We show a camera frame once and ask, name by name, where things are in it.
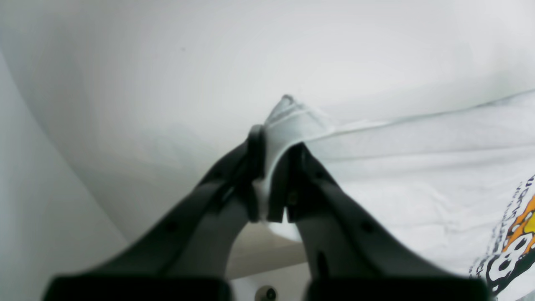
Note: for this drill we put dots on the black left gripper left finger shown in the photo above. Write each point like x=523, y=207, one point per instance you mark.
x=185, y=255

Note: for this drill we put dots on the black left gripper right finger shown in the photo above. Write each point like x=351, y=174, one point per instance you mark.
x=351, y=256

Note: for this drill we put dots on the white printed t-shirt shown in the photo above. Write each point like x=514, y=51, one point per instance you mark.
x=457, y=187

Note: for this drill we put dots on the left table grommet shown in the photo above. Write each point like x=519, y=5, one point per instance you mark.
x=266, y=293

